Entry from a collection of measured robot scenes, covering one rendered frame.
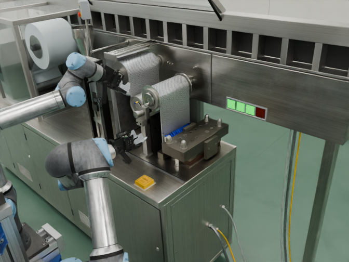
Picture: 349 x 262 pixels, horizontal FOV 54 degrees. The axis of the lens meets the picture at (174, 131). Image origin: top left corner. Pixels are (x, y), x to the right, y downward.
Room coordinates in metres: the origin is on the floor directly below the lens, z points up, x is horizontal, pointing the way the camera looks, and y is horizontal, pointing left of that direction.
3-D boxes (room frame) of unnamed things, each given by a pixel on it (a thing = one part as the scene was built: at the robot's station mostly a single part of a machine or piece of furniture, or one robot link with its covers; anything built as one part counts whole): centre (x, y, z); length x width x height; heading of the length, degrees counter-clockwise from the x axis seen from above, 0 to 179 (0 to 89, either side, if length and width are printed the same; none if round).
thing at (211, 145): (1.63, -0.20, 0.96); 0.10 x 0.03 x 0.11; 136
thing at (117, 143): (1.45, 0.27, 1.12); 0.12 x 0.08 x 0.09; 136
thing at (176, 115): (1.74, -0.01, 1.11); 0.23 x 0.01 x 0.18; 136
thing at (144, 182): (1.41, 0.17, 0.91); 0.07 x 0.07 x 0.02; 46
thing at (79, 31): (2.27, 0.56, 1.50); 0.14 x 0.14 x 0.06
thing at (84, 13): (2.10, 0.49, 1.66); 0.07 x 0.07 x 0.10; 21
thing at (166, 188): (2.37, 0.77, 0.88); 2.52 x 0.66 x 0.04; 46
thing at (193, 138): (1.68, -0.12, 1.00); 0.40 x 0.16 x 0.06; 136
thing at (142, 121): (1.69, 0.17, 1.05); 0.06 x 0.05 x 0.31; 136
